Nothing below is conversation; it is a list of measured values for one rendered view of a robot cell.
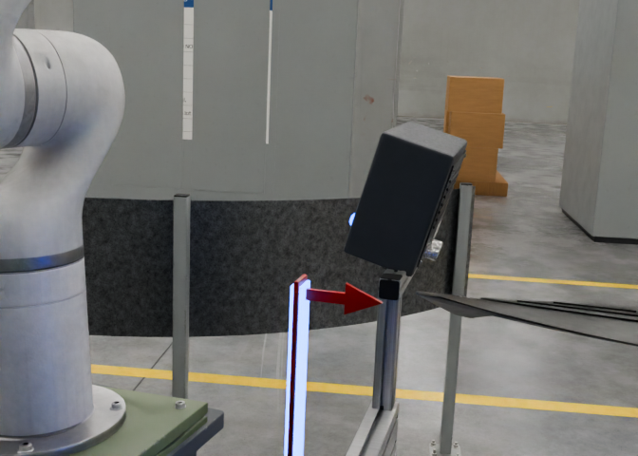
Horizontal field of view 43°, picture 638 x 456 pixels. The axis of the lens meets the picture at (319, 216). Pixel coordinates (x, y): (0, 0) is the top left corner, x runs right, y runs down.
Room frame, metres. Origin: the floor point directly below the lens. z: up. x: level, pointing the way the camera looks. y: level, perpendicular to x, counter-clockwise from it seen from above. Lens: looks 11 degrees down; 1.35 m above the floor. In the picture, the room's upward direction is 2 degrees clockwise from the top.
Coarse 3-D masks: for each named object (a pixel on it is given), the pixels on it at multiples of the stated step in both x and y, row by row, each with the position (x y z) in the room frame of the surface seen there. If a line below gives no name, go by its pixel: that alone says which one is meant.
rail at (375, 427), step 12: (372, 408) 1.08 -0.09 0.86; (396, 408) 1.09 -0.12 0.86; (372, 420) 1.05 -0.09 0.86; (384, 420) 1.05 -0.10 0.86; (396, 420) 1.10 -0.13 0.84; (360, 432) 1.01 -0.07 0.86; (372, 432) 1.03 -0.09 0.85; (384, 432) 1.01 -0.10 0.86; (396, 432) 1.10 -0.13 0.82; (360, 444) 0.97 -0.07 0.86; (372, 444) 0.98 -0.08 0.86; (384, 444) 0.99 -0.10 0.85; (396, 444) 1.11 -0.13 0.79
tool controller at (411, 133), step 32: (416, 128) 1.30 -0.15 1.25; (384, 160) 1.14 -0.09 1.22; (416, 160) 1.13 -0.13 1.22; (448, 160) 1.12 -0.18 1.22; (384, 192) 1.14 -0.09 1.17; (416, 192) 1.13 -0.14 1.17; (448, 192) 1.19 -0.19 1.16; (352, 224) 1.15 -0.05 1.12; (384, 224) 1.14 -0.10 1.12; (416, 224) 1.13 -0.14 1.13; (384, 256) 1.14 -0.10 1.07; (416, 256) 1.13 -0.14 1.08
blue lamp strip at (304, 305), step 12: (300, 288) 0.57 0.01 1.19; (300, 300) 0.57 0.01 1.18; (300, 312) 0.57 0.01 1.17; (300, 324) 0.57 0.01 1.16; (300, 336) 0.57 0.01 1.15; (300, 348) 0.57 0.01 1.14; (300, 360) 0.57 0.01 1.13; (300, 372) 0.57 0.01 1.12; (300, 384) 0.57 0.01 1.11; (300, 396) 0.57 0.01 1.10; (300, 408) 0.57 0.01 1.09; (300, 420) 0.58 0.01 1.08; (300, 432) 0.58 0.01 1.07; (300, 444) 0.58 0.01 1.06
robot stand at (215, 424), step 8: (96, 384) 0.97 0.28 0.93; (208, 408) 0.91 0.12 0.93; (208, 416) 0.89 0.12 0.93; (216, 416) 0.89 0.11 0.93; (208, 424) 0.87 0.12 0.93; (216, 424) 0.88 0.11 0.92; (200, 432) 0.85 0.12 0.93; (208, 432) 0.86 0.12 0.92; (216, 432) 0.88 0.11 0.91; (192, 440) 0.83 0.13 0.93; (200, 440) 0.85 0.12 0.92; (208, 440) 0.87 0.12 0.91; (176, 448) 0.81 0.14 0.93; (184, 448) 0.81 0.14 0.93; (192, 448) 0.83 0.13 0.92
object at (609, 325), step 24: (456, 312) 0.64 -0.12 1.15; (480, 312) 0.46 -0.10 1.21; (504, 312) 0.47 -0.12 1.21; (528, 312) 0.49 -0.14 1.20; (552, 312) 0.51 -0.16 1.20; (576, 312) 0.52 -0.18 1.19; (600, 312) 0.53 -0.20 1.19; (624, 312) 0.53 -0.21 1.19; (600, 336) 0.46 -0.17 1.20; (624, 336) 0.46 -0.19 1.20
